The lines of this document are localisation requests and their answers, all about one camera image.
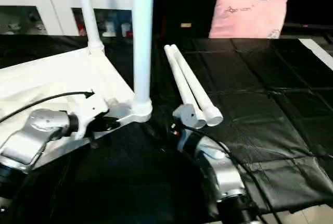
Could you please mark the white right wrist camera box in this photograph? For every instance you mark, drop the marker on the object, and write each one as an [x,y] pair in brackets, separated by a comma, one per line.
[186,114]

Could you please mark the white glass-door cabinet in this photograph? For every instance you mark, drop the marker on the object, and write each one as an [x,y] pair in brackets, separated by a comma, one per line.
[41,0]

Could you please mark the white plastic table leg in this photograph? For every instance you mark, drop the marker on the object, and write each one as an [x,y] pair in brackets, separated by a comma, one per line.
[87,10]
[143,36]
[179,78]
[190,78]

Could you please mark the pink printed pillow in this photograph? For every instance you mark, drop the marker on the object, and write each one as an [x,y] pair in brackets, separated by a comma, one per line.
[250,16]

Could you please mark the black sofa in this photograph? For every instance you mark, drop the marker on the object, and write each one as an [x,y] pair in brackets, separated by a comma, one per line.
[182,0]

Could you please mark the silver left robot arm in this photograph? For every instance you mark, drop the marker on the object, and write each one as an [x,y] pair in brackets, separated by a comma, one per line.
[36,140]

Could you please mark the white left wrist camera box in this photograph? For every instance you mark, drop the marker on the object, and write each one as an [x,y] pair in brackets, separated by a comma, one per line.
[91,114]

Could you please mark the black work mat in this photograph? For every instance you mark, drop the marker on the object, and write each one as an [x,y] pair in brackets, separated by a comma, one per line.
[260,104]

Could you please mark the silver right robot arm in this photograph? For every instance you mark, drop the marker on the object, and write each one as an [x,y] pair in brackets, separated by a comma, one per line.
[218,172]

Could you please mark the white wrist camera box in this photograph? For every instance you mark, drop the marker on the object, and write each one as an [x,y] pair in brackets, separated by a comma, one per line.
[186,114]
[91,114]

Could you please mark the small yellow label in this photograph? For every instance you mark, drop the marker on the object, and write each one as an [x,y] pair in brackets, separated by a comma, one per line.
[186,25]

